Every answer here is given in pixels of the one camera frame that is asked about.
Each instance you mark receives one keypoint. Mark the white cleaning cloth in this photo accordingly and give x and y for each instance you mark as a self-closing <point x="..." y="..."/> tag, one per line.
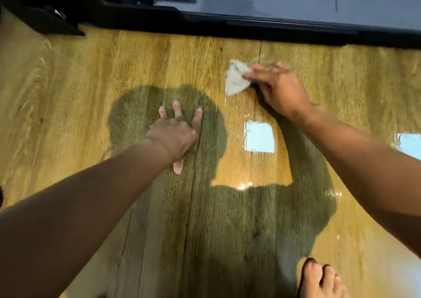
<point x="234" y="79"/>

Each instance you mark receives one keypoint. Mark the person's right forearm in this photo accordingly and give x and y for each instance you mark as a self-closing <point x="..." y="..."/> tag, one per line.
<point x="368" y="166"/>

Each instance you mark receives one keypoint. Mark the person's left forearm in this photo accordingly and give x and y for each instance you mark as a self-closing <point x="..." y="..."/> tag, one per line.
<point x="75" y="209"/>

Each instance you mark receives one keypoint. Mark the person's right fingers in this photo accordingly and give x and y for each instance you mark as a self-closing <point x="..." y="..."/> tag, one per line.
<point x="263" y="72"/>

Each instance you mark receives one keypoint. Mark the person's left thumb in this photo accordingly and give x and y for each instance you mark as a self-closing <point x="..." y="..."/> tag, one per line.
<point x="178" y="166"/>

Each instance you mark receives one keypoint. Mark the person's right hand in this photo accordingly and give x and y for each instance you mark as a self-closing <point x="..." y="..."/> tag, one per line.
<point x="283" y="88"/>

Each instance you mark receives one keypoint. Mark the person's left hand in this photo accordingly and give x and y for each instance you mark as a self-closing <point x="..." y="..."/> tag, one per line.
<point x="172" y="136"/>

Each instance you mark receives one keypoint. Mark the person's left middle finger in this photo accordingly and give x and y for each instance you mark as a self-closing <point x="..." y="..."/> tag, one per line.
<point x="178" y="110"/>

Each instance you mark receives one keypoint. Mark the person's bare foot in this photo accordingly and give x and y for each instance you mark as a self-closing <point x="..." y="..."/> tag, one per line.
<point x="320" y="281"/>

